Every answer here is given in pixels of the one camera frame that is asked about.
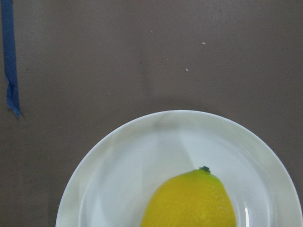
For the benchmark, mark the brown paper table mat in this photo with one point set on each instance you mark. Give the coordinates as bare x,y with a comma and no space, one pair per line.
85,67

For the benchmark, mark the yellow lemon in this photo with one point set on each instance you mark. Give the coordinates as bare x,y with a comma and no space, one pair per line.
193,199

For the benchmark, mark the white plate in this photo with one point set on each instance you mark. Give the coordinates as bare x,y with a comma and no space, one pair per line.
113,183

